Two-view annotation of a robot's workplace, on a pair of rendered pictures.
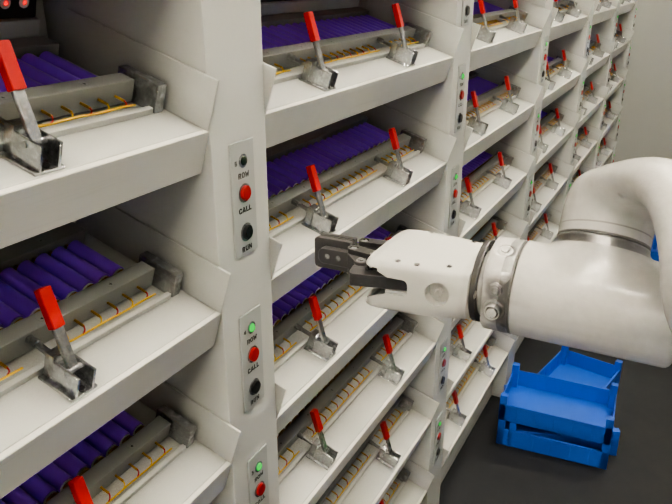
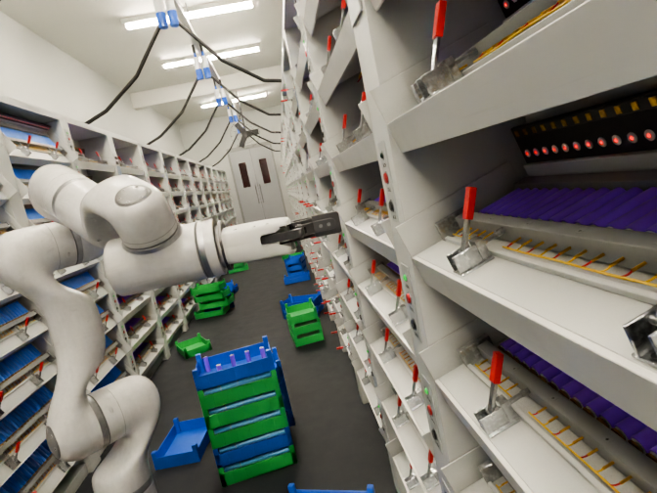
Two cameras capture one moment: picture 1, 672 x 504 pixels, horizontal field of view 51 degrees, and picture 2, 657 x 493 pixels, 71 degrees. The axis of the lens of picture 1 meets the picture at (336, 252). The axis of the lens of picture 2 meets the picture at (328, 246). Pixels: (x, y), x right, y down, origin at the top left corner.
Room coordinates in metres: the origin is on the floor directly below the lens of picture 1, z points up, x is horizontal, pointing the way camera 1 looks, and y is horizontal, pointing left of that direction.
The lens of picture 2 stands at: (1.22, -0.37, 1.06)
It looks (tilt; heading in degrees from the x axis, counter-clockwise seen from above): 8 degrees down; 148
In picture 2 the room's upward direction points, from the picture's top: 12 degrees counter-clockwise
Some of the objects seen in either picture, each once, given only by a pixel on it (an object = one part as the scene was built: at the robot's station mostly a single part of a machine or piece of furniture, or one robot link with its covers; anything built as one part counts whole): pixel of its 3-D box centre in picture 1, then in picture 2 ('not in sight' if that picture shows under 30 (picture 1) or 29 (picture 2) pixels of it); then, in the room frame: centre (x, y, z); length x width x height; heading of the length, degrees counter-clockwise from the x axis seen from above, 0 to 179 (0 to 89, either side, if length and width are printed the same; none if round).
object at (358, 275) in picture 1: (390, 275); not in sight; (0.59, -0.05, 1.00); 0.08 x 0.06 x 0.01; 103
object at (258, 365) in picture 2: not in sight; (234, 361); (-0.51, 0.18, 0.44); 0.30 x 0.20 x 0.08; 69
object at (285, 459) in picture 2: not in sight; (256, 452); (-0.51, 0.18, 0.04); 0.30 x 0.20 x 0.08; 69
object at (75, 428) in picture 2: not in sight; (64, 341); (0.11, -0.36, 0.85); 0.16 x 0.12 x 0.50; 105
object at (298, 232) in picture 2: not in sight; (279, 236); (0.64, -0.08, 1.00); 0.08 x 0.06 x 0.01; 21
